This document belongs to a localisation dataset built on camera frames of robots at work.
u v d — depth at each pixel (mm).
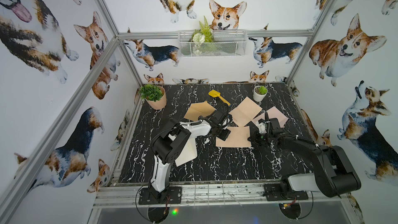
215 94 1135
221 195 748
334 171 434
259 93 1035
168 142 528
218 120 768
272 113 1054
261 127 857
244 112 1056
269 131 733
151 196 634
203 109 1064
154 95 944
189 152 866
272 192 735
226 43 921
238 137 927
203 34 818
